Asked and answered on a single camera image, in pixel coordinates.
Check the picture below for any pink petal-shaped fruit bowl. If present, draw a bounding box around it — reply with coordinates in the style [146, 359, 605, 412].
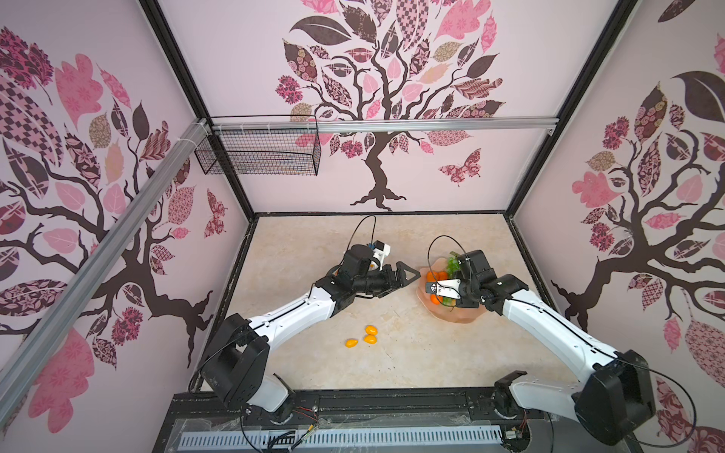
[415, 267, 486, 324]

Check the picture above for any black wire basket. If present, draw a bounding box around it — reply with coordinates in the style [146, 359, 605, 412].
[194, 113, 322, 177]

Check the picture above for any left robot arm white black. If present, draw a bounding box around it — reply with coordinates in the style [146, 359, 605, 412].
[194, 241, 420, 423]

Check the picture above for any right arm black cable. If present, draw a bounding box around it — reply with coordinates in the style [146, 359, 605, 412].
[427, 234, 698, 449]

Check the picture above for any aluminium rail back wall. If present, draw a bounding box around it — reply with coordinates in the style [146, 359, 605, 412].
[213, 117, 559, 133]

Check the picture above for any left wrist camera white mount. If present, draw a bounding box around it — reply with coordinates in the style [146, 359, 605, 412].
[368, 241, 391, 270]

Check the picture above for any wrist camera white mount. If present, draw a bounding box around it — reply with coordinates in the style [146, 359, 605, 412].
[368, 241, 391, 270]
[432, 279, 462, 299]

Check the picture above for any white slotted cable duct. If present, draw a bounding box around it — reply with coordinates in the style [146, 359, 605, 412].
[176, 426, 502, 452]

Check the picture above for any aluminium rail wall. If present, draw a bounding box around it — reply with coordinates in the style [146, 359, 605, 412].
[213, 117, 559, 133]
[1, 118, 210, 424]

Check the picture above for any black base frame rail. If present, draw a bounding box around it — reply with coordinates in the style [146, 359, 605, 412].
[152, 383, 644, 453]

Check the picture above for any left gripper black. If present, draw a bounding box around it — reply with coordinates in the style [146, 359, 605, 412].
[352, 261, 420, 298]

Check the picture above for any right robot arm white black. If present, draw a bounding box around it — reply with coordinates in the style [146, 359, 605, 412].
[453, 250, 656, 445]

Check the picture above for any aluminium rail left wall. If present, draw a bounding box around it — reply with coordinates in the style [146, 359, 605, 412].
[1, 118, 210, 424]

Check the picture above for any green grape bunch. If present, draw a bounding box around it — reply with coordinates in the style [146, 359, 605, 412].
[443, 252, 461, 307]

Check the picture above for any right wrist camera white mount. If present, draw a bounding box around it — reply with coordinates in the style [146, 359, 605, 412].
[432, 279, 462, 299]

